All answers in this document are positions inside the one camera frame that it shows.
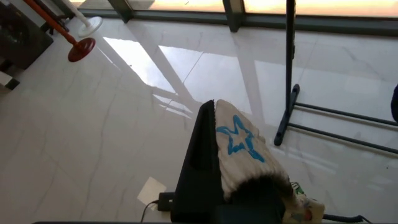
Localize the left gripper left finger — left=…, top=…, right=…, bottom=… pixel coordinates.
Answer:
left=170, top=100, right=225, bottom=223

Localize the black clothes rack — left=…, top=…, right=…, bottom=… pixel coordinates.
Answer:
left=273, top=0, right=398, bottom=156

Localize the window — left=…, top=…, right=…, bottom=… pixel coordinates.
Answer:
left=68, top=0, right=398, bottom=37

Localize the red round-base stand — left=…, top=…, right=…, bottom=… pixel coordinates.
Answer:
left=23, top=0, right=96, bottom=63

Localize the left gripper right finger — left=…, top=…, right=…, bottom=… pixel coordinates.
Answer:
left=228, top=177, right=286, bottom=223

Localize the white round object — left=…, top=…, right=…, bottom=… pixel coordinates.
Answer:
left=62, top=0, right=104, bottom=38

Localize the black power adapter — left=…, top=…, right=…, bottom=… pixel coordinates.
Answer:
left=140, top=192, right=175, bottom=223

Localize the black cable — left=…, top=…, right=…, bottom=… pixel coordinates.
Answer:
left=323, top=213, right=374, bottom=223

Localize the cream printed garment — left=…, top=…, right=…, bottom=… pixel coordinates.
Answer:
left=213, top=98, right=326, bottom=223

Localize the black cabinet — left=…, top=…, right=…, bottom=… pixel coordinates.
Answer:
left=0, top=0, right=54, bottom=71

